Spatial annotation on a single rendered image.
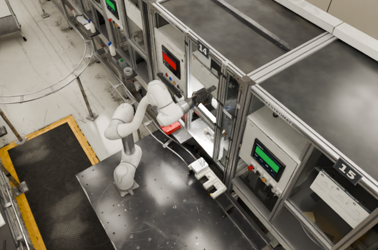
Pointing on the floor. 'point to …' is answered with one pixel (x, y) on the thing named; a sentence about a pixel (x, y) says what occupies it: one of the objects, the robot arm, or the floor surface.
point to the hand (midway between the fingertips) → (211, 89)
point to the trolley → (13, 26)
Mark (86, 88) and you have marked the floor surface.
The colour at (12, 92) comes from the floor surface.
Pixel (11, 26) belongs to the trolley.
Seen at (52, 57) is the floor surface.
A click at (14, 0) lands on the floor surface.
